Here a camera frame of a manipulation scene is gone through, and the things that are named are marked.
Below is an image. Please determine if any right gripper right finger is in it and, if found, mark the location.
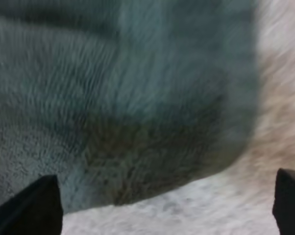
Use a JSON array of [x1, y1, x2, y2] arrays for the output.
[[271, 168, 295, 235]]

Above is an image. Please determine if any grey-green towel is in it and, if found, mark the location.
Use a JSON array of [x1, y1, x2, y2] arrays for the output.
[[0, 0, 263, 214]]

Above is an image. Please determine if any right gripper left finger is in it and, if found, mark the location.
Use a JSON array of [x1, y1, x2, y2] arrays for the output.
[[0, 174, 65, 235]]

